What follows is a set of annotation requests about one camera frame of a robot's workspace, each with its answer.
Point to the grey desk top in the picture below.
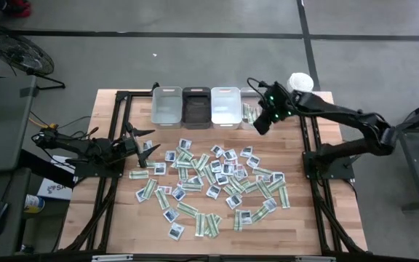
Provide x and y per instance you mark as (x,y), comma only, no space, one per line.
(2,120)

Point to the dark grey plastic bin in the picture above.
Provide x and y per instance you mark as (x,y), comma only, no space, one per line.
(196,109)

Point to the dark grey metal stand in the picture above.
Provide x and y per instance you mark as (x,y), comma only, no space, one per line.
(415,167)

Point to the clear plastic bin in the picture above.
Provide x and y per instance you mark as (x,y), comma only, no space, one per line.
(245,96)

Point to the white cardboard box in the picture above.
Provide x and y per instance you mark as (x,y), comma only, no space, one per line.
(58,191)

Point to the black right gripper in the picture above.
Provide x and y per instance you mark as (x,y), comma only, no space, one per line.
(278,103)

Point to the light grey plastic bin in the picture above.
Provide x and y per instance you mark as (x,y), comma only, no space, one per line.
(166,107)

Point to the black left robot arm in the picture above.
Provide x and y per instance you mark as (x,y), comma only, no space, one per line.
(78,145)

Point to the silver metal bracket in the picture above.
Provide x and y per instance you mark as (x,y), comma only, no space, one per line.
(112,258)
(315,259)

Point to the disinfecting wipes canister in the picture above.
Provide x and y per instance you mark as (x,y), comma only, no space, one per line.
(300,82)

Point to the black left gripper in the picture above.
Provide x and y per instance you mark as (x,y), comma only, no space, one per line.
(126,147)

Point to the person's foot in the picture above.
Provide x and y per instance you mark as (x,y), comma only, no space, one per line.
(18,8)

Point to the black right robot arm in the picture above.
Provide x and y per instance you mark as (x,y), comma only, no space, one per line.
(340,113)

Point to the black floor fan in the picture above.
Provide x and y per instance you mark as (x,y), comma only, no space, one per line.
(16,51)

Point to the grey low desk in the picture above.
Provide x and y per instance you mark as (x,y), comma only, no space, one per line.
(2,182)

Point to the small white wipe packet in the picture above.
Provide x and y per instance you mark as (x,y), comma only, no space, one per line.
(147,145)

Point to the white plastic bin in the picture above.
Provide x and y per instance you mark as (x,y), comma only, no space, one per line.
(226,103)

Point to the blue yellow can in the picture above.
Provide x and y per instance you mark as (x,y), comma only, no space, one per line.
(34,203)

